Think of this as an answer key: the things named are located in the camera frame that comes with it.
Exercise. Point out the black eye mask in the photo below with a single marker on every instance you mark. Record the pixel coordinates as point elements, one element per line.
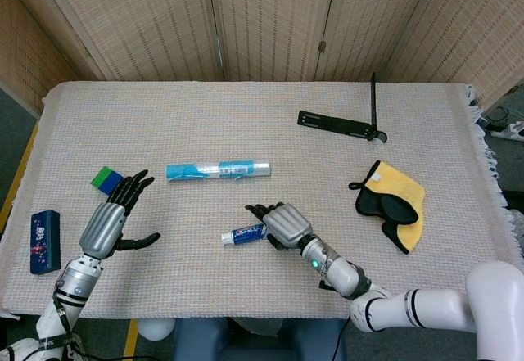
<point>389,209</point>

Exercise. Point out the yellow microfibre cloth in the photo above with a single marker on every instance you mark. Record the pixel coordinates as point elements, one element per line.
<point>397,183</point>

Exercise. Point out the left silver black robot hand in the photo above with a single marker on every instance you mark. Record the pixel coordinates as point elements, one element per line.
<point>102,230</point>

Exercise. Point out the blue white toothpaste tube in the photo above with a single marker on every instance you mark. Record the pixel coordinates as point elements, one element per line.
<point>247,233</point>

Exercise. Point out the white round ball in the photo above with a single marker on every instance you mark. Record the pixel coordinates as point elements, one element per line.
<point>154,328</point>

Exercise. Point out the black folding stand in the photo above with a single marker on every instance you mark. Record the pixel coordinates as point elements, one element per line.
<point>327,121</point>

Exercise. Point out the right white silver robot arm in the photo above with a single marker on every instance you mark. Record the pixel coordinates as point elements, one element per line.
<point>344,275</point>

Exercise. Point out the white power strip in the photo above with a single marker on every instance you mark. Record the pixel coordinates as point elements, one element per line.
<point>509,131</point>

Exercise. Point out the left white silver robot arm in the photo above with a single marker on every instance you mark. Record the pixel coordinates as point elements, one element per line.
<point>75,283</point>

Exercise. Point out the green and blue block cube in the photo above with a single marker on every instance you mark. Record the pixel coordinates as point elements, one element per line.
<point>104,179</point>

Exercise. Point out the dark blue printed box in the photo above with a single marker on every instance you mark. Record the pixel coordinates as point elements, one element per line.
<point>45,242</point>

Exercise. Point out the woven bamboo folding screen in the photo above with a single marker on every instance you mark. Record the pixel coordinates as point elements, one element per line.
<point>143,21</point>

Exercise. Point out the beige woven tablecloth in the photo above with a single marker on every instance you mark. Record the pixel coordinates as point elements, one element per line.
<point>245,132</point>

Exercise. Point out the cyan plastic bag roll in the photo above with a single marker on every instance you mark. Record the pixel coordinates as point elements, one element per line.
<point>217,170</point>

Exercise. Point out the white plastic bottle cap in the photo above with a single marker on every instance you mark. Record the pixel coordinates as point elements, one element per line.
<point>226,238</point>

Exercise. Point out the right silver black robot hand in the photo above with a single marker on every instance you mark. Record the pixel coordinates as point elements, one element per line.
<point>286,224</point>

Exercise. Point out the blue padded seat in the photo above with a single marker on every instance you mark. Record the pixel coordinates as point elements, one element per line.
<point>258,344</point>

